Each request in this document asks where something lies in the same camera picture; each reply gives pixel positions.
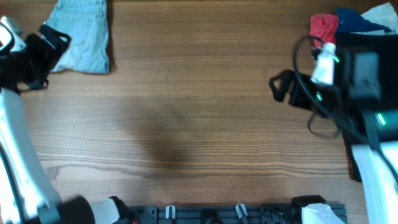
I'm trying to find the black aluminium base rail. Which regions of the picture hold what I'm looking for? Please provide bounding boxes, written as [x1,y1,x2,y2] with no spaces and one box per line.
[127,202,348,224]

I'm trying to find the dark blue cloth garment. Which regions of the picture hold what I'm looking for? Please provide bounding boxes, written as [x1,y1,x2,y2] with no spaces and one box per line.
[335,7,391,33]

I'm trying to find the black cloth garment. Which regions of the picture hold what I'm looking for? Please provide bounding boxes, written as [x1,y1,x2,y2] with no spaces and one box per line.
[333,34,397,179]

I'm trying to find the light blue denim jeans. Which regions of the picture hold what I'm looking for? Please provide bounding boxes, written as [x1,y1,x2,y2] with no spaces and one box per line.
[46,0,110,74]

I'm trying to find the red cloth garment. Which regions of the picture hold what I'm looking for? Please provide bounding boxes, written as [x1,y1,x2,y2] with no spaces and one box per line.
[310,14,340,44]

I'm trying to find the white cloth garment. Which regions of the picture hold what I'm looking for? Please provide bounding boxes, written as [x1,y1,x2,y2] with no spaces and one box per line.
[356,2,397,35]

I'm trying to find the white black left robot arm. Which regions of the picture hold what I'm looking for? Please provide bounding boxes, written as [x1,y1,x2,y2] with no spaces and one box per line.
[1,77,297,223]

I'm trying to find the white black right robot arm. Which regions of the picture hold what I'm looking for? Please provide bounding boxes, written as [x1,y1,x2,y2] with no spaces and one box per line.
[292,47,397,223]

